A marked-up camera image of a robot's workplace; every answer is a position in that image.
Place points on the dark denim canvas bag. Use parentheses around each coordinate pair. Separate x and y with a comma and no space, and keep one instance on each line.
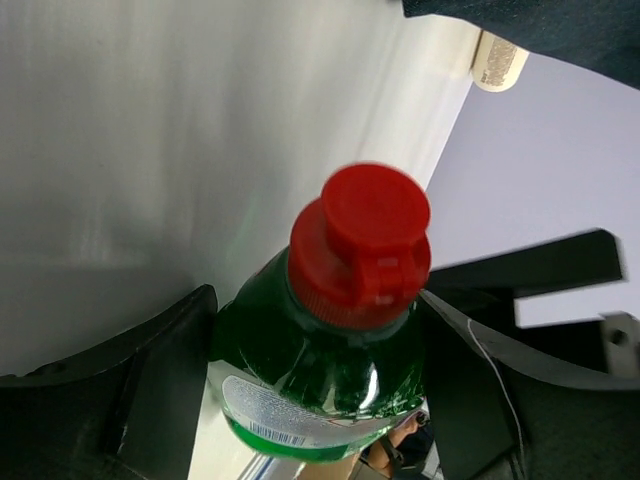
(601,36)

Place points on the cream bottle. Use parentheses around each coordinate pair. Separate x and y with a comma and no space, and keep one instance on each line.
(497,64)

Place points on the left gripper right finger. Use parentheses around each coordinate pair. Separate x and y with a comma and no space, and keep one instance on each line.
(502,409)

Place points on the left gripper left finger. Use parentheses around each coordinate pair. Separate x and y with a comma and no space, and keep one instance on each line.
(127,408)

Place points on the green bottle red cap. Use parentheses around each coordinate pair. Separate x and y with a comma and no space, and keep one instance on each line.
(320,353)

